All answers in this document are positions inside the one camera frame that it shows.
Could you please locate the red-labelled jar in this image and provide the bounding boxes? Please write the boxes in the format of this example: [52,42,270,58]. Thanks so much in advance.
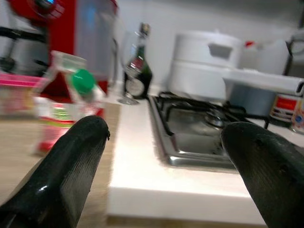
[269,94,300,123]

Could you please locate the white rice cooker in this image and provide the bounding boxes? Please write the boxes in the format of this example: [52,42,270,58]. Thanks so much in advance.
[167,29,243,100]

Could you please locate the white plastic jug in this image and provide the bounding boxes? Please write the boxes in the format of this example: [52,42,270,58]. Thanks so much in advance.
[241,39,289,76]

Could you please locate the red green-capped juice carton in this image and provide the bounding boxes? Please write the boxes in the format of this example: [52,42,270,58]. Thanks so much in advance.
[32,50,106,155]

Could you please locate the stainless steel gas hob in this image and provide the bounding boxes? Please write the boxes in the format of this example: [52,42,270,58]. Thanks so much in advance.
[148,91,271,171]

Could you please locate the dark green glass bottle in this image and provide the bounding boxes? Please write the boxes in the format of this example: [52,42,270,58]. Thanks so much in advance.
[123,22,153,100]

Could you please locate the empty wine glass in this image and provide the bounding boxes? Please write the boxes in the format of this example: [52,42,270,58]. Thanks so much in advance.
[113,30,143,105]

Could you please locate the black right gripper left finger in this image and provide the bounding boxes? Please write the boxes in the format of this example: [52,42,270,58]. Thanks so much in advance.
[0,115,111,228]

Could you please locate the red coffee machine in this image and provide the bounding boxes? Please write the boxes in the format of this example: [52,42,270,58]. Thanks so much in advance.
[0,0,119,95]

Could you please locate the pink plastic container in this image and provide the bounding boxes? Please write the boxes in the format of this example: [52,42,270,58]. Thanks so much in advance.
[0,72,46,117]

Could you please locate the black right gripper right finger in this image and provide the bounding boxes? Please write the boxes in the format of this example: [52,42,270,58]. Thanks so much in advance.
[220,122,304,228]

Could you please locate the beige woven table mat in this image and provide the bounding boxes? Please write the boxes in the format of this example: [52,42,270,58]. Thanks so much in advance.
[0,102,122,228]

